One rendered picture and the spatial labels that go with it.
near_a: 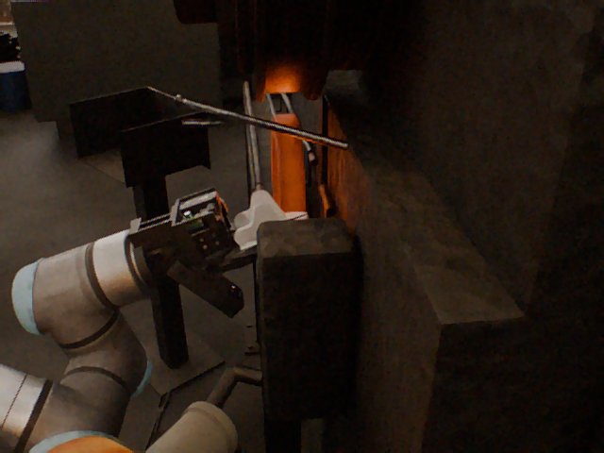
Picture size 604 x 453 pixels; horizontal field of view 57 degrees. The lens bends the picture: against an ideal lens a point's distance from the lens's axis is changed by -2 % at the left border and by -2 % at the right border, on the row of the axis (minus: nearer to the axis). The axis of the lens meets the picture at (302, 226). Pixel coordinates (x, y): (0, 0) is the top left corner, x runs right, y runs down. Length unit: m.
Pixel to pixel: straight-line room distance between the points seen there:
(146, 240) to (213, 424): 0.26
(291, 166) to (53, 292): 0.33
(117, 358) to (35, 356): 1.02
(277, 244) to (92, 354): 0.32
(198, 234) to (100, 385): 0.22
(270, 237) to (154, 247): 0.18
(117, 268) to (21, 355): 1.13
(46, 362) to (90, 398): 1.03
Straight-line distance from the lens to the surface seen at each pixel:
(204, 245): 0.69
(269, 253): 0.56
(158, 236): 0.70
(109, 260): 0.71
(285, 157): 0.73
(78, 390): 0.74
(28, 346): 1.83
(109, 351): 0.78
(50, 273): 0.75
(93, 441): 0.45
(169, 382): 1.58
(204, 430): 0.54
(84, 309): 0.74
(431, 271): 0.41
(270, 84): 0.64
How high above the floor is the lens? 1.09
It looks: 29 degrees down
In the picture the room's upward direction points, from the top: straight up
